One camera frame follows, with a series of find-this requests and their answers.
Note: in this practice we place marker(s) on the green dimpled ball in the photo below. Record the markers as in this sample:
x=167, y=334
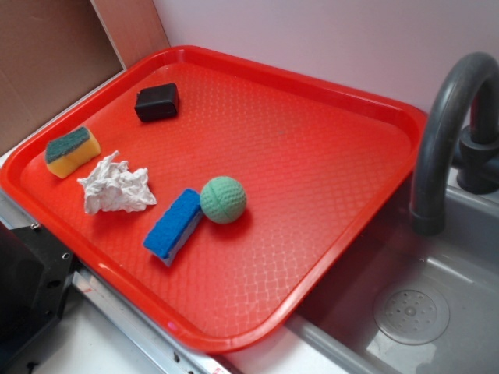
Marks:
x=223, y=200

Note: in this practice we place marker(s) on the red plastic tray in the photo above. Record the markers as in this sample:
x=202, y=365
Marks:
x=317, y=161

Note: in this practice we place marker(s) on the blue sponge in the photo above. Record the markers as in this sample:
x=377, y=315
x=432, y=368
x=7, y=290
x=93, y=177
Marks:
x=174, y=228

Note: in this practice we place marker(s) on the black rectangular block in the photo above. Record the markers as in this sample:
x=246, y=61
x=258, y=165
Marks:
x=157, y=102

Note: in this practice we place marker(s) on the crumpled white paper towel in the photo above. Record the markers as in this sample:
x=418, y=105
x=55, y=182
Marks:
x=111, y=187

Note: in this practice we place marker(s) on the yellow green scrub sponge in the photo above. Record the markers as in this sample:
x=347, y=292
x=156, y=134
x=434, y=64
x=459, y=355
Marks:
x=67, y=153

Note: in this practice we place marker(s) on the grey plastic sink basin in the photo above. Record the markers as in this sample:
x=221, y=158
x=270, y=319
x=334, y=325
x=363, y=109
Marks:
x=461, y=263

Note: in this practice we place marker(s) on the round sink drain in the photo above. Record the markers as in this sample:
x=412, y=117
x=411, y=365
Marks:
x=411, y=315

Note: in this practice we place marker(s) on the grey curved faucet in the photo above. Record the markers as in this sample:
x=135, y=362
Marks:
x=461, y=132

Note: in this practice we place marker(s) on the brown cardboard panel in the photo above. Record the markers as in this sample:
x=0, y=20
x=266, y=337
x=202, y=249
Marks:
x=55, y=52

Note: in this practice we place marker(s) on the aluminium rail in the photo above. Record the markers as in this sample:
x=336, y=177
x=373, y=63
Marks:
x=100, y=332

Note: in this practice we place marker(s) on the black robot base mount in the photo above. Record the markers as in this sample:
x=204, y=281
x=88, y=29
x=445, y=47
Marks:
x=35, y=273

